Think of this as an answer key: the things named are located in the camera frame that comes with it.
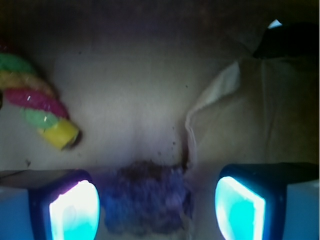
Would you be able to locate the multicolour twisted rope toy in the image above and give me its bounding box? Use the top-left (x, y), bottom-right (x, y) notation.
top-left (0, 52), bottom-right (80, 150)

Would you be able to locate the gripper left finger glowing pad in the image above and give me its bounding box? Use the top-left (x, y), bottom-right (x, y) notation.
top-left (0, 169), bottom-right (100, 240)

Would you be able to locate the brown paper bag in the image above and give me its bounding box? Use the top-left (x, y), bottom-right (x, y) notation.
top-left (0, 0), bottom-right (320, 240)

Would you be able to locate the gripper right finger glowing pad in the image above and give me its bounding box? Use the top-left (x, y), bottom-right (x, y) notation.
top-left (214, 162), bottom-right (320, 240)

